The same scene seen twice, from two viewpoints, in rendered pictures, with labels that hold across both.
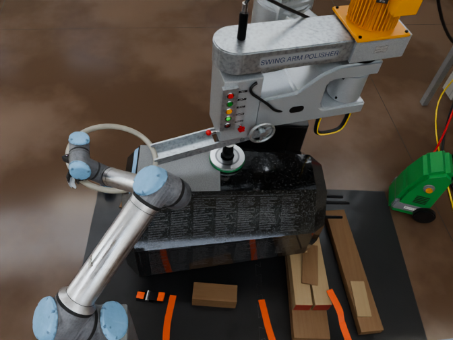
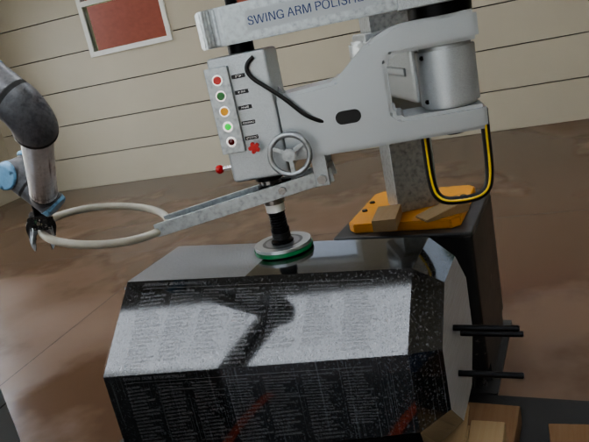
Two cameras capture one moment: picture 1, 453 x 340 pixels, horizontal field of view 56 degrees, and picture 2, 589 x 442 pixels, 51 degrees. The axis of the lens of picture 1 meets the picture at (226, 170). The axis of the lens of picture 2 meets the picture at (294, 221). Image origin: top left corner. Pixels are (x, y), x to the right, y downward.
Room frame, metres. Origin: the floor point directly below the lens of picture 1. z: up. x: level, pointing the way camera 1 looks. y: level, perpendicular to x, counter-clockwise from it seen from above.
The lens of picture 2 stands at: (-0.15, -1.23, 1.61)
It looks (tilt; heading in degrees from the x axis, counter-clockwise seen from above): 16 degrees down; 33
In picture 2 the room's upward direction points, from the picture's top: 12 degrees counter-clockwise
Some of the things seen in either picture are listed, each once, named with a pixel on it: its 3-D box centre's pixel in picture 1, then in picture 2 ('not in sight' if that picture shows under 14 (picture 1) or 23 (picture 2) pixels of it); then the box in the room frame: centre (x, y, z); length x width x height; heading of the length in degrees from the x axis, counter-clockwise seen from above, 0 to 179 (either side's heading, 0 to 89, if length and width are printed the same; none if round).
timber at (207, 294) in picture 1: (214, 295); not in sight; (1.09, -0.02, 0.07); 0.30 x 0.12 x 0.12; 92
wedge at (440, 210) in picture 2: not in sight; (442, 208); (2.26, -0.40, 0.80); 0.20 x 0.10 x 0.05; 136
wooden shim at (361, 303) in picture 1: (360, 298); not in sight; (1.18, -1.03, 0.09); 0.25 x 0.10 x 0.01; 6
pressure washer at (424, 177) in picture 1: (431, 172); not in sight; (2.11, -1.56, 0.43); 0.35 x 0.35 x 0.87; 81
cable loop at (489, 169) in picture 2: (334, 116); (457, 160); (1.89, -0.61, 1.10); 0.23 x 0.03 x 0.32; 112
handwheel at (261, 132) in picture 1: (259, 128); (291, 152); (1.58, -0.15, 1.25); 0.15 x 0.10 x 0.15; 112
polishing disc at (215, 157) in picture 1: (227, 156); (282, 242); (1.65, 0.00, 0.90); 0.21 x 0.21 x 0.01
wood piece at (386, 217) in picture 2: not in sight; (386, 217); (2.15, -0.20, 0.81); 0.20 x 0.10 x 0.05; 14
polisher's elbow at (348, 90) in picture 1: (347, 79); (447, 74); (1.89, -0.61, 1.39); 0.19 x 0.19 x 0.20
